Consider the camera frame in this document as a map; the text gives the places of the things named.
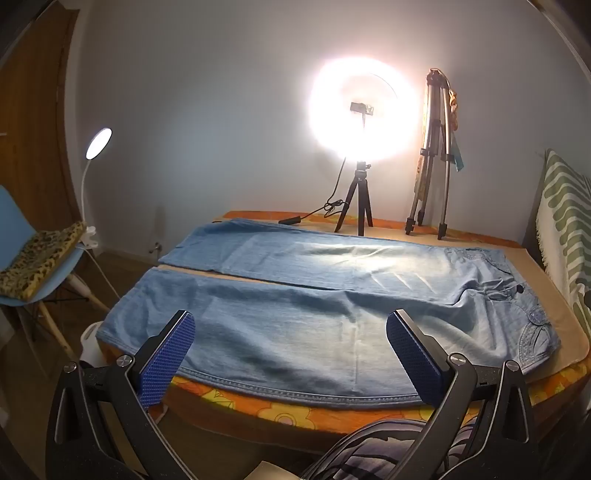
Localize round ring light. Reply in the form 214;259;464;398
307;58;416;164

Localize blue denim pants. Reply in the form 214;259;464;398
98;218;561;409

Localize ring light gooseneck phone holder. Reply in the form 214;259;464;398
350;100;375;134

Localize silver folded tripod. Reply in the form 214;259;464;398
405;68;455;240

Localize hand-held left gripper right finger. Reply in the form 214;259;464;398
385;309;541;480

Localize white lamp cable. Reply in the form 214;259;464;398
81;247;116;305

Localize small black tripod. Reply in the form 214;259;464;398
335;161;374;237

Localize person's striped clothing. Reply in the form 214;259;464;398
300;406;485;480

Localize orange braided hanging item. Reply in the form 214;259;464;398
447;88;460;132

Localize orange floral sheet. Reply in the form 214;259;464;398
171;210;591;435

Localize green and white patterned blanket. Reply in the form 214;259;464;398
536;148;591;342

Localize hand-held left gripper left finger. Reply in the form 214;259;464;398
45;309;197;480

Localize light blue chair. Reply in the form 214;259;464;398
0;185;109;365

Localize black power cable with switch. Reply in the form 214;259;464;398
278;157;348;225

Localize white gooseneck clip lamp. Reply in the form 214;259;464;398
76;128;113;250

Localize leopard print cloth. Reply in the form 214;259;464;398
0;220;88;298

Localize brown wooden door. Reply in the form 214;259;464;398
0;7;81;232

